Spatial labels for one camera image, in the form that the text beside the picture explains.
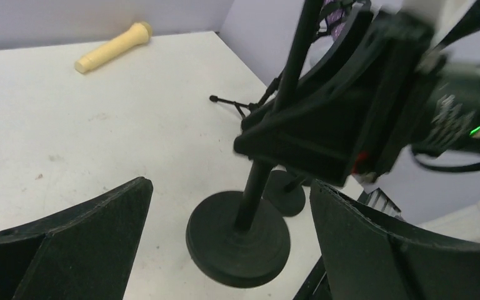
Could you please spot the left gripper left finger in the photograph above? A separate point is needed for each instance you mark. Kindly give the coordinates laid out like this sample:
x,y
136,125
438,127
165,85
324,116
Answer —
x,y
86,251

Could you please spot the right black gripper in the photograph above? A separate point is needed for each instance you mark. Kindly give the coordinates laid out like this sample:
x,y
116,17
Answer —
x,y
354,132

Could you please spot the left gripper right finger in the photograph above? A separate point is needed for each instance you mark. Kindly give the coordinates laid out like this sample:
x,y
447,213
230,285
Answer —
x,y
370,255

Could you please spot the black round-base stand white mic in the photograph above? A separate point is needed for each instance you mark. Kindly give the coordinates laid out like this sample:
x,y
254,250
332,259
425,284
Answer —
x,y
285,192

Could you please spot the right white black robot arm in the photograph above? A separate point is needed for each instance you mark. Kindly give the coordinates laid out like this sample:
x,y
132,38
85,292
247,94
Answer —
x,y
360,85

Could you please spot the purple glitter microphone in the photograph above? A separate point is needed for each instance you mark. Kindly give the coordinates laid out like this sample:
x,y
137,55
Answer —
x,y
333,14

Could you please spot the cream beige microphone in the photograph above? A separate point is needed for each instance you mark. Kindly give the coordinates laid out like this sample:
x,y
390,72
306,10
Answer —
x,y
138,34

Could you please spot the black tripod shock-mount stand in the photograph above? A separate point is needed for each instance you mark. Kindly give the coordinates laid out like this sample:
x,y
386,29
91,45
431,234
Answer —
x,y
256,64

